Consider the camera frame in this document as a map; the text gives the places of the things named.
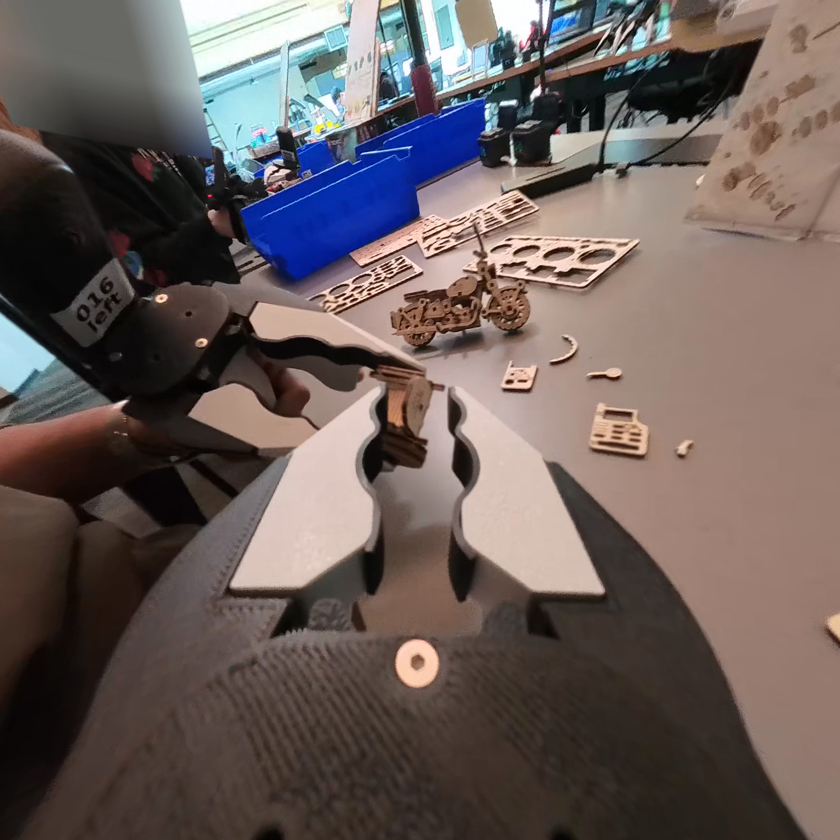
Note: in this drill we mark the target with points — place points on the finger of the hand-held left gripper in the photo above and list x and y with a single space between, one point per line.
217 420
315 335

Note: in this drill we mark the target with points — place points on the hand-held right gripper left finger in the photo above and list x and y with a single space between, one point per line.
309 519

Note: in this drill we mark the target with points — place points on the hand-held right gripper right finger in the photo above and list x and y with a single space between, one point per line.
519 525

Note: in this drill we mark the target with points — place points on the wooden sidecar model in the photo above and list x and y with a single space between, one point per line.
411 408

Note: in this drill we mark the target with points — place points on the person's left forearm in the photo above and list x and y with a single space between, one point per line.
52 453

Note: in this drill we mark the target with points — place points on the grey desk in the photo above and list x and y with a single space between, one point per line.
689 368

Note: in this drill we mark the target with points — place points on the person's left hand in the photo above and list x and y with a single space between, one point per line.
289 393

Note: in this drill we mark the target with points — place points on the wooden puzzle sheet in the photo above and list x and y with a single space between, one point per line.
835 629
378 282
459 239
388 249

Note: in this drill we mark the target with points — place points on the blue plastic bin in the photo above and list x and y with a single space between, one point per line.
315 158
328 223
447 145

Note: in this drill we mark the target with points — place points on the small rectangular wooden piece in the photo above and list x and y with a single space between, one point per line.
519 388

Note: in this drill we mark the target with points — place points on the large rectangular wooden piece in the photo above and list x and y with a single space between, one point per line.
621 425

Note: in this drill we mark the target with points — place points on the wooden motorcycle model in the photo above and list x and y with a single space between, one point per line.
459 295

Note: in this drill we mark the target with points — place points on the wooden pin piece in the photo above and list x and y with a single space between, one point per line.
614 373

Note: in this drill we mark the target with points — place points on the tiny wooden piece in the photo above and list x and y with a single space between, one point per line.
685 448

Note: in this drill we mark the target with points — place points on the curved wooden piece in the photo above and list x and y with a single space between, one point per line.
575 349

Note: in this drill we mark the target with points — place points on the person's beige clothing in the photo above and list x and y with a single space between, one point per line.
39 590

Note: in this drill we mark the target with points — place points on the black box device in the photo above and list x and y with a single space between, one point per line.
497 149
532 145

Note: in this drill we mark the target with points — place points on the tall wooden panel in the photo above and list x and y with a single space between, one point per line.
362 59

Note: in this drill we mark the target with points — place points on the wooden sheet with round holes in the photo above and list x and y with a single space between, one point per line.
624 248

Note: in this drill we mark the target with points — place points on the black monitor base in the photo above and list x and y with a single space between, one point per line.
591 165

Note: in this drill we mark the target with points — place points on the background wooden workbench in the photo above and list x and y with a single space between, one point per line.
578 66

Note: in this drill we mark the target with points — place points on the leaning wooden part board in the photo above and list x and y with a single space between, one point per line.
775 132

